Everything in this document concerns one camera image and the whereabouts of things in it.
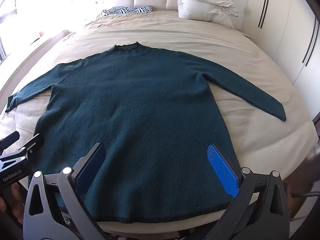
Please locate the black framed window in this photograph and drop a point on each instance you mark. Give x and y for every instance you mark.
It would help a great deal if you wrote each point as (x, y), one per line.
(2, 51)

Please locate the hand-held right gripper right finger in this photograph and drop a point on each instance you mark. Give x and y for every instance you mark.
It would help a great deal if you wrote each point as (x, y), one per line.
(222, 172)

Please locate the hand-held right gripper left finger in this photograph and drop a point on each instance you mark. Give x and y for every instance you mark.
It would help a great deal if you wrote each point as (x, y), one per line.
(93, 165)

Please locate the bed with beige sheet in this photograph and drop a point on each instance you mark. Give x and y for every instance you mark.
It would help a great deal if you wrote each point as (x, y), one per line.
(225, 55)

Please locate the zebra print pillow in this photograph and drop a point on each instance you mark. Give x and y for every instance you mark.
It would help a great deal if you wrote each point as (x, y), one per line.
(130, 10)

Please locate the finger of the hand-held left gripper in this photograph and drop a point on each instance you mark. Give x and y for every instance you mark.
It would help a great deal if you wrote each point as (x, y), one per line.
(11, 140)
(32, 146)

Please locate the person's left hand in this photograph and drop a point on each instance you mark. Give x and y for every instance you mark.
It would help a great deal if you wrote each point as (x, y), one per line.
(17, 195)

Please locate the dark teal knit sweater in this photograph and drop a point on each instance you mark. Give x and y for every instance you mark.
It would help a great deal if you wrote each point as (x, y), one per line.
(140, 110)

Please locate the folded white duvet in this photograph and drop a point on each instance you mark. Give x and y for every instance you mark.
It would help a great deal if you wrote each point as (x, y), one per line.
(205, 3)

